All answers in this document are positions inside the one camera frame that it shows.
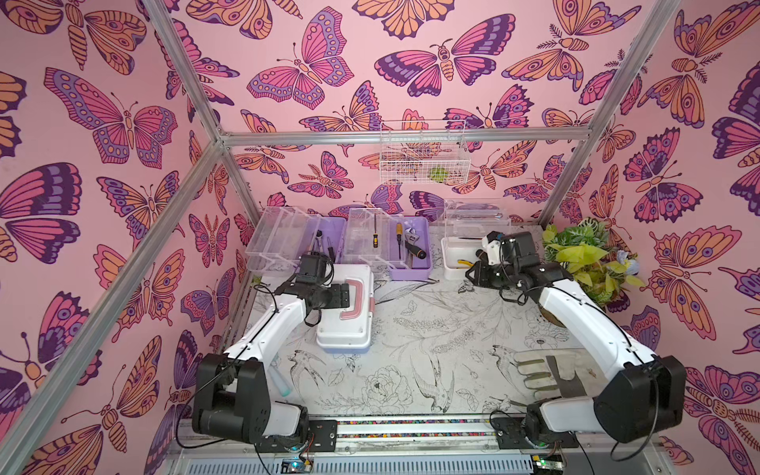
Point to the white wire basket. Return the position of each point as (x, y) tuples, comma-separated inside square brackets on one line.
[(424, 156)]

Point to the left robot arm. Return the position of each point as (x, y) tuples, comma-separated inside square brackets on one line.
[(232, 401)]

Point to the left purple toolbox clear lid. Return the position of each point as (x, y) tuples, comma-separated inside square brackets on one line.
[(284, 234)]

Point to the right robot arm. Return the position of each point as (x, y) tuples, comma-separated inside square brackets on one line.
[(645, 393)]

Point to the potted green plant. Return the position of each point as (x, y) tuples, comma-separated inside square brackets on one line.
[(599, 260)]

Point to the black handled tool purple box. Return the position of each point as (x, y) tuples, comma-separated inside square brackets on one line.
[(415, 251)]

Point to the white toolbox clear lid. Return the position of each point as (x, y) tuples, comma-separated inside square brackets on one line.
[(466, 221)]

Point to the yellow screwdriver in lid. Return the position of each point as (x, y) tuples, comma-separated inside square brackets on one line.
[(375, 236)]

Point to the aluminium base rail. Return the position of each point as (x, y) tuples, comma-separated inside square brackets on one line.
[(459, 444)]

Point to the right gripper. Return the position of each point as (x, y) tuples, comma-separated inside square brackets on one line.
[(478, 276)]

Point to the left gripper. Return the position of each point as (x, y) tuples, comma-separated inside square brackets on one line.
[(336, 300)]

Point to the adjustable wrench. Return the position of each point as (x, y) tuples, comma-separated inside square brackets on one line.
[(412, 236)]

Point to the work glove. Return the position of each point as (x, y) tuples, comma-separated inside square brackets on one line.
[(557, 373)]

